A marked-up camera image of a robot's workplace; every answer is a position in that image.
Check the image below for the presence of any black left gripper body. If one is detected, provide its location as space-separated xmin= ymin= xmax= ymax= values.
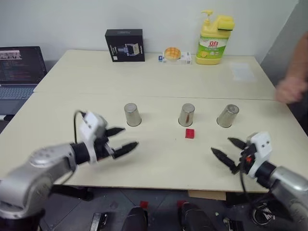
xmin=95 ymin=131 xmax=116 ymax=162

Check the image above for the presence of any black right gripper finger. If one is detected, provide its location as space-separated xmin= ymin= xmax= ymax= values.
xmin=211 ymin=147 xmax=238 ymax=175
xmin=228 ymin=137 xmax=248 ymax=149

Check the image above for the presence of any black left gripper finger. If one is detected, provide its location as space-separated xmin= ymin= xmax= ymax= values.
xmin=113 ymin=141 xmax=140 ymax=160
xmin=105 ymin=127 xmax=126 ymax=139

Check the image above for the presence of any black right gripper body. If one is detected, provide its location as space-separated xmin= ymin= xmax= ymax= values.
xmin=239 ymin=143 xmax=257 ymax=174

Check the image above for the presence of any person's bare hand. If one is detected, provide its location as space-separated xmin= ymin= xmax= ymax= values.
xmin=275 ymin=76 xmax=308 ymax=104

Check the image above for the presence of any upturned metal cup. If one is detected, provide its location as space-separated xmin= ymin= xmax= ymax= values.
xmin=216 ymin=104 xmax=240 ymax=128
xmin=124 ymin=103 xmax=142 ymax=127
xmin=178 ymin=103 xmax=195 ymax=127

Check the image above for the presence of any black and white sneaker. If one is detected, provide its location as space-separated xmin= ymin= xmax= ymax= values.
xmin=252 ymin=204 xmax=278 ymax=223

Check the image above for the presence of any dark rounded shape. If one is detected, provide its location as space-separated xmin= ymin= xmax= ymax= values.
xmin=122 ymin=206 xmax=149 ymax=231
xmin=179 ymin=201 xmax=215 ymax=231

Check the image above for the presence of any black product box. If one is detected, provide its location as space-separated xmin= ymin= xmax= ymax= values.
xmin=104 ymin=29 xmax=146 ymax=63

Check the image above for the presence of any round golden bread bun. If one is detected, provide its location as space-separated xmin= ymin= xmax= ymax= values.
xmin=164 ymin=47 xmax=182 ymax=61

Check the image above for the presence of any small white blue carton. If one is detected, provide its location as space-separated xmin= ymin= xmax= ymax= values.
xmin=158 ymin=51 xmax=193 ymax=65

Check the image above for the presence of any yellow dish soap pump bottle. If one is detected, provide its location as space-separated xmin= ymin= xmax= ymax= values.
xmin=195 ymin=9 xmax=230 ymax=65

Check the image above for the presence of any open dark laptop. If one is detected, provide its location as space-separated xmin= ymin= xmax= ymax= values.
xmin=0 ymin=46 xmax=48 ymax=116

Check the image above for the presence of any yellow sponge with dark pad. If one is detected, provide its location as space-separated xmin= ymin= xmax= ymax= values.
xmin=217 ymin=15 xmax=235 ymax=31

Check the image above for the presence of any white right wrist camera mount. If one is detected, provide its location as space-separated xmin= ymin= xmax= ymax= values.
xmin=245 ymin=131 xmax=273 ymax=179

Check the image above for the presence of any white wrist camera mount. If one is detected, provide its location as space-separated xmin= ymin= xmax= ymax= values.
xmin=78 ymin=111 xmax=108 ymax=165
xmin=245 ymin=131 xmax=273 ymax=179

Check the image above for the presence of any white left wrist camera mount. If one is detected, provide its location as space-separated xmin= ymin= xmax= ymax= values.
xmin=78 ymin=111 xmax=108 ymax=165

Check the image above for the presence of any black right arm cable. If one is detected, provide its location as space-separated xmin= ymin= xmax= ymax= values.
xmin=238 ymin=156 xmax=258 ymax=212

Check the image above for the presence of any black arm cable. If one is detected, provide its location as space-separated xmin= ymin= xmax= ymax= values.
xmin=238 ymin=156 xmax=258 ymax=212
xmin=73 ymin=110 xmax=88 ymax=145

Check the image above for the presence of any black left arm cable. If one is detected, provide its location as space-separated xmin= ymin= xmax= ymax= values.
xmin=73 ymin=110 xmax=88 ymax=145

